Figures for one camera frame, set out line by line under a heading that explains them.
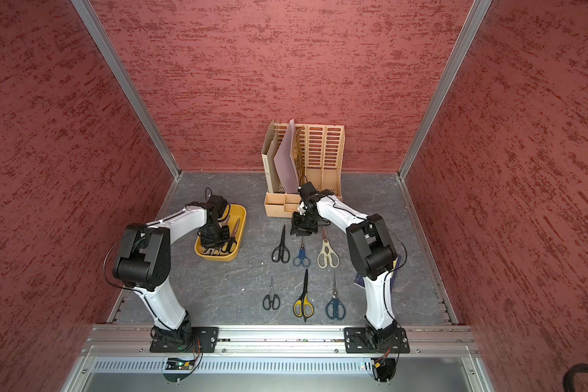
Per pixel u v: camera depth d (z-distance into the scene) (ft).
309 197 2.59
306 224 2.73
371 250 1.75
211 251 3.02
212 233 2.62
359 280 2.85
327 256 3.02
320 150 3.71
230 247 3.10
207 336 2.44
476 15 2.34
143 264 1.62
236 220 3.36
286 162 3.19
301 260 3.02
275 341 2.50
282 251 3.09
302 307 2.61
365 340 2.19
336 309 2.65
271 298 2.72
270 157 2.90
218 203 2.71
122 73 2.79
